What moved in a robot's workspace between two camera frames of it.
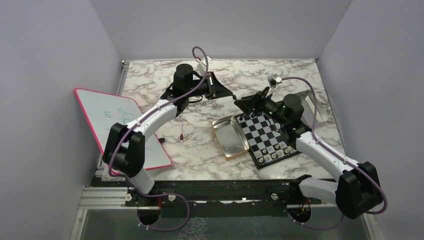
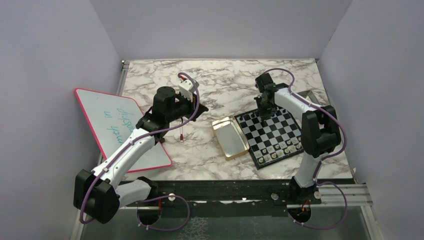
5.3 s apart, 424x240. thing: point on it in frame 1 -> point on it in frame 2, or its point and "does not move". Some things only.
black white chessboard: (265, 143) does not move
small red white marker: (181, 136) does not move
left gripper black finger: (215, 88) -> (201, 109)
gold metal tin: (231, 140) does not move
